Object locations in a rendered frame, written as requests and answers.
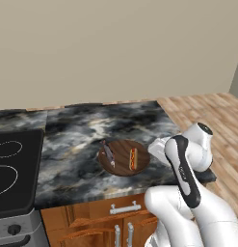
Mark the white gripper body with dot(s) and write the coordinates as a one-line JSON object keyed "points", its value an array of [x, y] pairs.
{"points": [[158, 149]]}

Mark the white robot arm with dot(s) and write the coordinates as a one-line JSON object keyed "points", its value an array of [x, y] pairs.
{"points": [[191, 205]]}

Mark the hot dog in bun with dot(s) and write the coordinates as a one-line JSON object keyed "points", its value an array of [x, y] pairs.
{"points": [[133, 159]]}

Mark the brown wooden bowl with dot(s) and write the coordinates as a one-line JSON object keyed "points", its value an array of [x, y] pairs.
{"points": [[122, 160]]}

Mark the grey fish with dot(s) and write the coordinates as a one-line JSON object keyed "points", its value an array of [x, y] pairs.
{"points": [[109, 153]]}

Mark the wooden cupboard door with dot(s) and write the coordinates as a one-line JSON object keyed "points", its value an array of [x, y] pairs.
{"points": [[88, 234], [141, 230]]}

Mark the black hob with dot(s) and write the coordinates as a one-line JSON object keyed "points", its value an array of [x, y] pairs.
{"points": [[13, 170]]}

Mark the silver oven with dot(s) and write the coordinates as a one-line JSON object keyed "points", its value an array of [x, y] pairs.
{"points": [[21, 230]]}

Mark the black oven knob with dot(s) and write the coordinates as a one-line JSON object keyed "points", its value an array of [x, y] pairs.
{"points": [[14, 229]]}

